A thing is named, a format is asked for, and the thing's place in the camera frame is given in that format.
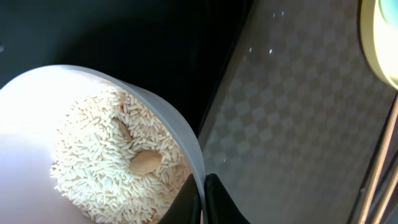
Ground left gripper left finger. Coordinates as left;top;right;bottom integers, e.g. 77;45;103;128
158;174;201;224

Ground rice leftovers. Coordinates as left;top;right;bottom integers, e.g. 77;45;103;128
50;88;191;223

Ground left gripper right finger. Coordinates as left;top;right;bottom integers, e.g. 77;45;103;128
205;174;250;224

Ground yellow-green plate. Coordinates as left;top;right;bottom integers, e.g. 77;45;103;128
359;0;397;88

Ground black plastic tray bin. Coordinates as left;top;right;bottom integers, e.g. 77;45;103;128
1;0;252;133

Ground white bowl with rice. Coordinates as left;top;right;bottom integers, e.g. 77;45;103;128
1;65;205;223

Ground dark brown serving tray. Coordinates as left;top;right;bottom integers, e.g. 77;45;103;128
203;0;396;223

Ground wooden chopstick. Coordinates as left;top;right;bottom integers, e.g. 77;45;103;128
371;166;398;224
358;96;397;224

